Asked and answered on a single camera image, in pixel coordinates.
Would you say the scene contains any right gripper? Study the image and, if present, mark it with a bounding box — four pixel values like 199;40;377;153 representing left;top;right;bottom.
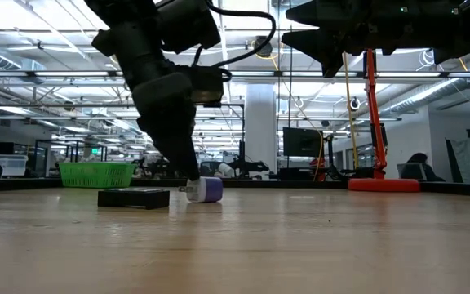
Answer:
281;0;456;78

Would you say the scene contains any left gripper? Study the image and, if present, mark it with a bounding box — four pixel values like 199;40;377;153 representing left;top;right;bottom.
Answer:
122;56;202;181

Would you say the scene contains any white cylinder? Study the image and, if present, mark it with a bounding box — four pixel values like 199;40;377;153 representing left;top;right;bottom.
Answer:
217;162;236;179

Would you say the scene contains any black rectangular block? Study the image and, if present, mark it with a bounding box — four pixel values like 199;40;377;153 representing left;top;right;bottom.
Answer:
97;188;171;211

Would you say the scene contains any white building column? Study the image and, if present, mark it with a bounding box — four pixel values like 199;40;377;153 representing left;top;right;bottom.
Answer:
245;83;279;175

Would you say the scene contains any green plastic mesh basket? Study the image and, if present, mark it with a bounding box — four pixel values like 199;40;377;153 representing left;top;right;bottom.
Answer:
57;162;137;189

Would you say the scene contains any black flat screen monitor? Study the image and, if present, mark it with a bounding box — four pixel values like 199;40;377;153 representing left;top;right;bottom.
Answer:
282;127;325;158

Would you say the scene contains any person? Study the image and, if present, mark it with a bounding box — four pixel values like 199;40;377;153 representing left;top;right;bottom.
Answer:
400;152;446;183

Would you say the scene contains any red desk lamp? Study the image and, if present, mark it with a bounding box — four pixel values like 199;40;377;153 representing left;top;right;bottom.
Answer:
348;47;421;194

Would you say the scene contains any clear plastic storage bin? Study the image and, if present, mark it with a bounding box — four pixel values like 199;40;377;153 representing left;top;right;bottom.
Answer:
0;154;29;177

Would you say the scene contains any black hanging cable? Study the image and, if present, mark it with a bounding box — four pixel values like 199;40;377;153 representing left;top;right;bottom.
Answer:
287;0;295;128

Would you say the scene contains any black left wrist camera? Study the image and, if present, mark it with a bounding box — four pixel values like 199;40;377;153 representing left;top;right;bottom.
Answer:
189;65;224;105

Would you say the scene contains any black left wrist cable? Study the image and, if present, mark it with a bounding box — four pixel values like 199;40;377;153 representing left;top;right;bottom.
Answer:
193;0;277;82

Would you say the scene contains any yellow hanging cable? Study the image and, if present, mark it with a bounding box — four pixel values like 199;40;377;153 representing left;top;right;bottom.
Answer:
257;52;326;180
340;51;361;171

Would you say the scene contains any black aluminium table frame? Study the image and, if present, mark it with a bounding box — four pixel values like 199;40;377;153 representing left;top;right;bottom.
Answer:
0;176;470;196

